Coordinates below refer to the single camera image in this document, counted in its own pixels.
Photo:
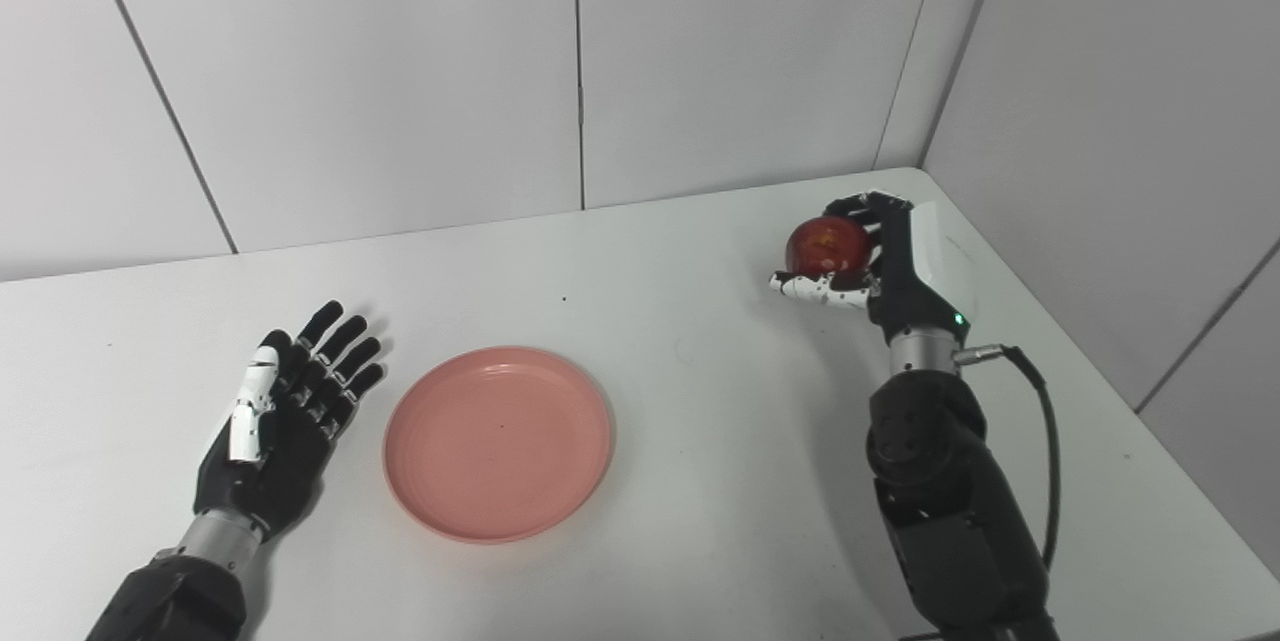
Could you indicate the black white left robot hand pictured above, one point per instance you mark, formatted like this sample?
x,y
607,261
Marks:
x,y
275,466

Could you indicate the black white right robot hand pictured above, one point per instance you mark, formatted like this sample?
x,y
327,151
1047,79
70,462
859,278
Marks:
x,y
910,296

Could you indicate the red apple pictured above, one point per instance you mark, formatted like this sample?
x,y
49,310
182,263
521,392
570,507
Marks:
x,y
825,243

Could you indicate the pink round plate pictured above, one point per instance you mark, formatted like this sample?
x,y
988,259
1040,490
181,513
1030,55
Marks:
x,y
498,443

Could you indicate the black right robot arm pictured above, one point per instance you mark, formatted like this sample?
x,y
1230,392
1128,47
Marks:
x,y
945,501

